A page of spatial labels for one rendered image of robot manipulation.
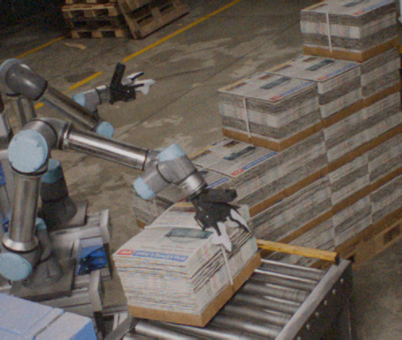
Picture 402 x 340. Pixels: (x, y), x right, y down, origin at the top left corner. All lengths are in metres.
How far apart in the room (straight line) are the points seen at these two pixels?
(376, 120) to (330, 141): 0.35
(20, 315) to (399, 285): 2.88
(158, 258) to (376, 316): 1.65
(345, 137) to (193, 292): 1.66
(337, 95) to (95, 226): 1.28
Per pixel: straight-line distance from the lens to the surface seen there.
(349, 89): 3.66
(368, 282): 3.93
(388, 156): 4.00
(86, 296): 2.74
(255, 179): 3.31
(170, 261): 2.24
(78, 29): 9.89
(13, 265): 2.55
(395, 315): 3.70
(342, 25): 3.71
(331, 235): 3.79
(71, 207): 3.17
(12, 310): 1.23
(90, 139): 2.44
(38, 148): 2.32
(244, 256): 2.48
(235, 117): 3.51
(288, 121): 3.38
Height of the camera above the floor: 2.18
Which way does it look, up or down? 24 degrees down
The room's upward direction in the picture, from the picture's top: 10 degrees counter-clockwise
